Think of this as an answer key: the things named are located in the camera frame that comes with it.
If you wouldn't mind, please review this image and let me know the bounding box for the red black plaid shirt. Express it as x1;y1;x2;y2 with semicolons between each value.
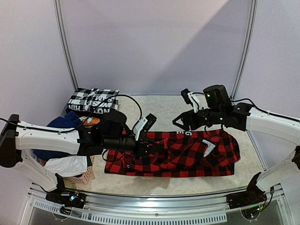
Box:
104;129;240;178

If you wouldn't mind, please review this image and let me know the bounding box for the right aluminium frame post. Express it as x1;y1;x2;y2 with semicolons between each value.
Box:
230;0;257;99

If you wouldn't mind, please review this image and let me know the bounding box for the navy blue garment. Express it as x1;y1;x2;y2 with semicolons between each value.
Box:
32;111;82;161

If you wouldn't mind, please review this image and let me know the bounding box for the black white checkered folded shirt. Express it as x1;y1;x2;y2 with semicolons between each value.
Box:
66;88;120;116

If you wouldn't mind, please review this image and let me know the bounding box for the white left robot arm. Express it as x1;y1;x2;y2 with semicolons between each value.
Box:
0;111;163;203

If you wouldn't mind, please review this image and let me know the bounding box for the aluminium front rail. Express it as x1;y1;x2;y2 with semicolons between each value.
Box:
20;184;294;225

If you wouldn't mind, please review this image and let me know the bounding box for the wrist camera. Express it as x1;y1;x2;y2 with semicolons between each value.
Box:
180;84;232;112
132;113;157;141

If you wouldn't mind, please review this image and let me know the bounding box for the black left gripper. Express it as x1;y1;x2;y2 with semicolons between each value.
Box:
103;134;162;161

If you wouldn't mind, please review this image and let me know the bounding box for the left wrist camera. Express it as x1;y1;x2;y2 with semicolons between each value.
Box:
132;113;157;141

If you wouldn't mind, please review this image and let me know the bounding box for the orange white folded garment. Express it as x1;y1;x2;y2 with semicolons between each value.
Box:
79;116;100;127

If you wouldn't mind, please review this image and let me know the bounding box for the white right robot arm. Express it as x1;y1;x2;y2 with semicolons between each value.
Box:
172;103;300;204

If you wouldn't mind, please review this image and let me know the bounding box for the aluminium frame post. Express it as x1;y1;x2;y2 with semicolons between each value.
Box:
230;0;257;99
53;0;78;90

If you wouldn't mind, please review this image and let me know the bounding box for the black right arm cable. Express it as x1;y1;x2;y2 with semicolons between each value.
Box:
203;97;300;138

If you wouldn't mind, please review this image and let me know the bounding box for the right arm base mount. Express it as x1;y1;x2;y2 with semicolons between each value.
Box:
226;186;275;219

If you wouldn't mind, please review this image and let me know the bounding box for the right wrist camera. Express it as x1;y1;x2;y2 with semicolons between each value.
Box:
180;84;232;112

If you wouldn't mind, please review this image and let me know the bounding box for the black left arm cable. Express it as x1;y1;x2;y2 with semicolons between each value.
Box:
0;94;143;162

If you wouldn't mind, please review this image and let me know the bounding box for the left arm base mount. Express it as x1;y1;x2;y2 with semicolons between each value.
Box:
45;191;87;216

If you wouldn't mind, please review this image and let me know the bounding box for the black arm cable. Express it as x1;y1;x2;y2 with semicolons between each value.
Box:
203;97;300;138
0;94;143;162

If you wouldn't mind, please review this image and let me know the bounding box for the pink plastic laundry basket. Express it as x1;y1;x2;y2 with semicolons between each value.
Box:
35;154;96;185

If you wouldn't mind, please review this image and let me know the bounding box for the left aluminium frame post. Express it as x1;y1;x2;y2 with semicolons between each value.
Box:
53;0;78;90

